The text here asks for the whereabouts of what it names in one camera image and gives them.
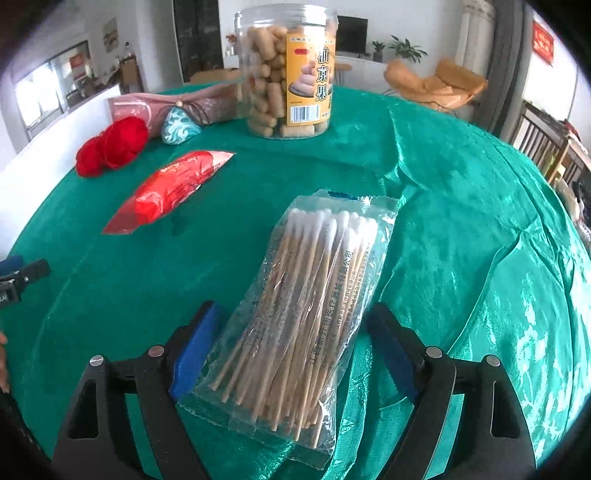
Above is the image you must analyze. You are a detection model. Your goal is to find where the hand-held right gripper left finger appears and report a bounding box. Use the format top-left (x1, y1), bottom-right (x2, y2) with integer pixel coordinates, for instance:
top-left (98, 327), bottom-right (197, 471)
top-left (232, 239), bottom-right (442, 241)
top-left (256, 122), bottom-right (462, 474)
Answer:
top-left (53, 301), bottom-right (229, 480)

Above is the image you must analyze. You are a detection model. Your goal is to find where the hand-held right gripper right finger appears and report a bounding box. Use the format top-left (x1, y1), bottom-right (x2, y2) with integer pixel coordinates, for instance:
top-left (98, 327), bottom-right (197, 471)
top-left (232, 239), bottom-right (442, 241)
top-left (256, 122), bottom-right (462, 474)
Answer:
top-left (367, 302), bottom-right (536, 480)

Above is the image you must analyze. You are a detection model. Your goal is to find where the cotton swab packet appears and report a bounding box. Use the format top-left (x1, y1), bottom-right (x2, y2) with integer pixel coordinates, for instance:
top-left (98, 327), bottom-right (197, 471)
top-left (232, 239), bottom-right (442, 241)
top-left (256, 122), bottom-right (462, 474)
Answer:
top-left (178, 188), bottom-right (400, 472)

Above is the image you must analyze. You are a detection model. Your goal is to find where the red snack packet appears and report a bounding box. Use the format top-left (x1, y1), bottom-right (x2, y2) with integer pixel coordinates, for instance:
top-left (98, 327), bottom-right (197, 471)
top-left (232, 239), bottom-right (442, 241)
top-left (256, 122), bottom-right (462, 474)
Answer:
top-left (102, 150), bottom-right (237, 236)

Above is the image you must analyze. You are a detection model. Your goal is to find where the person's left hand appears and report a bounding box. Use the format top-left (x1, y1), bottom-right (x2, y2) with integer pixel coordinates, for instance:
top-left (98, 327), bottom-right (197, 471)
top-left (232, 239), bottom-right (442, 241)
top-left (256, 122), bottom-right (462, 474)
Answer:
top-left (0, 332), bottom-right (10, 393)

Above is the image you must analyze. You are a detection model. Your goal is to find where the red yarn ball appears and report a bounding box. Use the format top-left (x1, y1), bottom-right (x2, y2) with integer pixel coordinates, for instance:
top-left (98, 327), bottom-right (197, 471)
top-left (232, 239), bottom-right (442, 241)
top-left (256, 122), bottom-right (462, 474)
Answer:
top-left (75, 136), bottom-right (109, 178)
top-left (99, 116), bottom-right (149, 168)

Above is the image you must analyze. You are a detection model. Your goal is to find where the green satin tablecloth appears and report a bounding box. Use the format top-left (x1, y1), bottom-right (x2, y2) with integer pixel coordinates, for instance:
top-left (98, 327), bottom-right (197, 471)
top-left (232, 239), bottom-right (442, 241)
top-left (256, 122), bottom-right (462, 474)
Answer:
top-left (0, 83), bottom-right (591, 480)

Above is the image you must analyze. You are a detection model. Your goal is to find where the pink cloth in plastic bag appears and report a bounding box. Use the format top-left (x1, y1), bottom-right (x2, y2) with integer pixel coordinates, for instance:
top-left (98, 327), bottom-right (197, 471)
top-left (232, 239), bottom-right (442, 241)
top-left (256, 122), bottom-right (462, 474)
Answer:
top-left (107, 85), bottom-right (245, 127)

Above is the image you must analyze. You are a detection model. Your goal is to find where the teal patterned sachet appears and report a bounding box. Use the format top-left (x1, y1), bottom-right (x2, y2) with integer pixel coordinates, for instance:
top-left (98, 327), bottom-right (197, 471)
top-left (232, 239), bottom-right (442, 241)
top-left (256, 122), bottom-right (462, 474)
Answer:
top-left (161, 105), bottom-right (203, 145)

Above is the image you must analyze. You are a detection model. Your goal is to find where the dark wooden chair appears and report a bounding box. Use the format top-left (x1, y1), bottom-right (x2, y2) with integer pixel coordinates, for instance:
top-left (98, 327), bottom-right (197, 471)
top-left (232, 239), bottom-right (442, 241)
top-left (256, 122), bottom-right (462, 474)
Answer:
top-left (510, 99), bottom-right (591, 185)

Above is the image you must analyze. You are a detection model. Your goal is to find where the clear plastic snack jar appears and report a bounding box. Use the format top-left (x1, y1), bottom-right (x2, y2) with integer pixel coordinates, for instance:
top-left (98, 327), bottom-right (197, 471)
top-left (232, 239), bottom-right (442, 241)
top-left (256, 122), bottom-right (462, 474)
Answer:
top-left (233, 4), bottom-right (339, 140)

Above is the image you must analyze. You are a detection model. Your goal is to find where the orange lounge chair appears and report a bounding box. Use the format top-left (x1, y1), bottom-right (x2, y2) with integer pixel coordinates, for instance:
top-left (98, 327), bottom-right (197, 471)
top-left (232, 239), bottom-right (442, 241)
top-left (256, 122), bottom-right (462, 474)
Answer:
top-left (383, 58), bottom-right (489, 112)

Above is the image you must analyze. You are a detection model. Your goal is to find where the black glass cabinet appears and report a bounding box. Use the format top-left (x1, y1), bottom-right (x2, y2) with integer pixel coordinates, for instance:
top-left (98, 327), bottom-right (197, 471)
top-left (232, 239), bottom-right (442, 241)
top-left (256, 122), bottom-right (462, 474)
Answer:
top-left (172, 0), bottom-right (225, 84)

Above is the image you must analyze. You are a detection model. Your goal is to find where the white television cabinet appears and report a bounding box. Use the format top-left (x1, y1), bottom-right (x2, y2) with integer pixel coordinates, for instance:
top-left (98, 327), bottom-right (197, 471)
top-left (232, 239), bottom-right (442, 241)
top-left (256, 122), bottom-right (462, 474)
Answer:
top-left (335, 55), bottom-right (398, 90)

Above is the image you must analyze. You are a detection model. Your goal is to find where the large green potted plant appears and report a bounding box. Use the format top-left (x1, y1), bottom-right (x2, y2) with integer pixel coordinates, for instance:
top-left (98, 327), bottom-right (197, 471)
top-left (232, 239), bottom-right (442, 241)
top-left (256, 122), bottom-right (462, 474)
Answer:
top-left (388, 34), bottom-right (428, 63)

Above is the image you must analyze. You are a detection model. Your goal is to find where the grey curtain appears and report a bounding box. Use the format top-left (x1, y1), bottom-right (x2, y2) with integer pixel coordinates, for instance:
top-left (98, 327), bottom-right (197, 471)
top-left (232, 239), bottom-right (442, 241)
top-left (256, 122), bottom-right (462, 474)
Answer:
top-left (480, 0), bottom-right (525, 134)

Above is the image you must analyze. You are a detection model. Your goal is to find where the black flat television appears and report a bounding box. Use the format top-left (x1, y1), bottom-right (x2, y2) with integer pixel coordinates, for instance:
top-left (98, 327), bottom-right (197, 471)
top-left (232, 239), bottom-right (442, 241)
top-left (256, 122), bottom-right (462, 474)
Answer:
top-left (336, 15), bottom-right (369, 58)

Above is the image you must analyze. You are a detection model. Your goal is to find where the white standing air conditioner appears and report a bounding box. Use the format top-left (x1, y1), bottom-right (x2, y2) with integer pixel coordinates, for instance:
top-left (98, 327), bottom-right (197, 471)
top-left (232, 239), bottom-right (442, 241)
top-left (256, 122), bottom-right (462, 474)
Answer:
top-left (457, 0), bottom-right (497, 81)

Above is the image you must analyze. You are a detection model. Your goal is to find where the red wall poster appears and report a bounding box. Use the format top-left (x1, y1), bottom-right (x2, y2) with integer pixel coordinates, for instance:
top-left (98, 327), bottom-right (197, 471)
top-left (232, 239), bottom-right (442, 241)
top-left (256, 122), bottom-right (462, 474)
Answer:
top-left (532, 21), bottom-right (555, 68)

